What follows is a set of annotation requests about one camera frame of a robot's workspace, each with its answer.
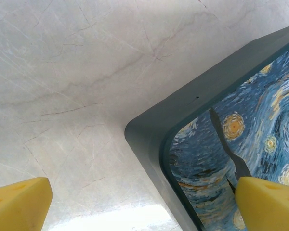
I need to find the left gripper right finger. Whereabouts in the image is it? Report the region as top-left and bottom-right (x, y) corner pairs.
(234, 176), (289, 231)

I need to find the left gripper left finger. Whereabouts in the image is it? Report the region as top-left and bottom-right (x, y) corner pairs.
(0, 177), (54, 231)

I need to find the starry night print tin box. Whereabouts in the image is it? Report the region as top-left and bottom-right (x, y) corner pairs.
(124, 22), (289, 231)

